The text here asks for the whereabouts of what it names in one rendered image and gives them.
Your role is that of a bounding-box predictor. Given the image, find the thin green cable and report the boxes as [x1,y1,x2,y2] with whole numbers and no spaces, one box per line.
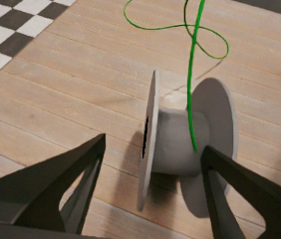
[183,0,222,151]

